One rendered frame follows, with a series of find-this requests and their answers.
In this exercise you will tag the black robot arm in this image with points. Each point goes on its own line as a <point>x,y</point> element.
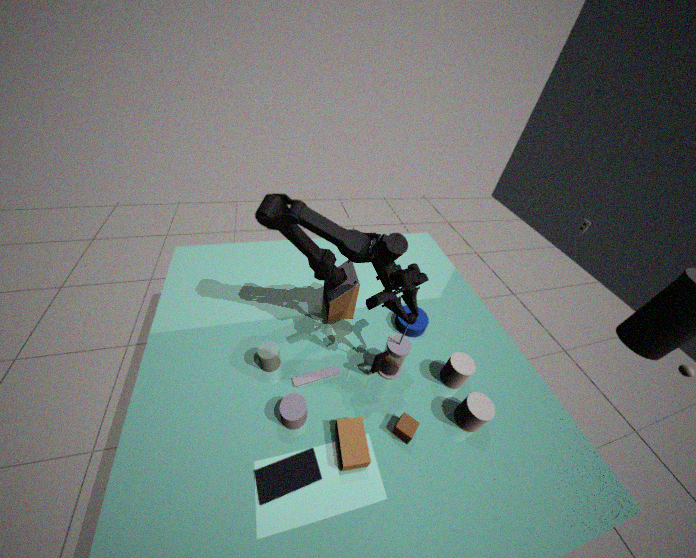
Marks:
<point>353,244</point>

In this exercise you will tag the blue short cylinder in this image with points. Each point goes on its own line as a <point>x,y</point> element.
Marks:
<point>414,330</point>

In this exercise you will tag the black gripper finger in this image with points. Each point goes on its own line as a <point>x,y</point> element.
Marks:
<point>396,307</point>
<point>410,299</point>

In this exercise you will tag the coffee press with black knob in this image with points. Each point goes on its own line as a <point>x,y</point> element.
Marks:
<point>389,363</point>

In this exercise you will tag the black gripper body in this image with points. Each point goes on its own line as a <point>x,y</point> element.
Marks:
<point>387,295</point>

